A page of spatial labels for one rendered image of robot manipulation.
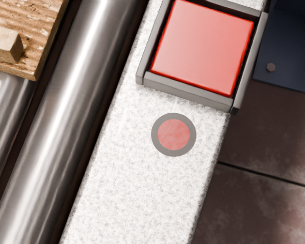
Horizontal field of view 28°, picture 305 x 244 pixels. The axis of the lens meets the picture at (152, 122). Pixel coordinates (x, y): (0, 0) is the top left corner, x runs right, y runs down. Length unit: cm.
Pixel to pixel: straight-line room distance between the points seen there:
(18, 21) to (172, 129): 13
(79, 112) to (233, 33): 12
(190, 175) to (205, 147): 2
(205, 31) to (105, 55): 7
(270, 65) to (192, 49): 100
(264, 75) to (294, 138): 16
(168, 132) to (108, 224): 8
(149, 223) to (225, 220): 94
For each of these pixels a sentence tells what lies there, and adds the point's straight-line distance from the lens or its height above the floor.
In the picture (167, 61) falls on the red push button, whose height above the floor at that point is 93.
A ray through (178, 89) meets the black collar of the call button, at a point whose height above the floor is 93.
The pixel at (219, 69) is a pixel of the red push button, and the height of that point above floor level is 93.
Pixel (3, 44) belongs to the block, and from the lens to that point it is 40.
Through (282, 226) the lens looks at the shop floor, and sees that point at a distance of 137.
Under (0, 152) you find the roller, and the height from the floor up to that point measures 91.
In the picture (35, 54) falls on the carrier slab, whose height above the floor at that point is 94.
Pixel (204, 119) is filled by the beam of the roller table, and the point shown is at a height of 92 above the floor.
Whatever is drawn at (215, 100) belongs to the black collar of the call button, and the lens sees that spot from 42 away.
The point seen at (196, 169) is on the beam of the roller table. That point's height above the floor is 92.
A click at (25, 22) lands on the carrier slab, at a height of 94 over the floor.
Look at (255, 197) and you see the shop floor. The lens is 136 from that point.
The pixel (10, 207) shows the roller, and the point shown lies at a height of 92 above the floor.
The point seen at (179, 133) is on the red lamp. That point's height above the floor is 92.
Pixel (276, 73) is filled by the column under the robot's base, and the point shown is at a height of 1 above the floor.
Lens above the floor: 133
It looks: 74 degrees down
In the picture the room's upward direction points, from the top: 5 degrees clockwise
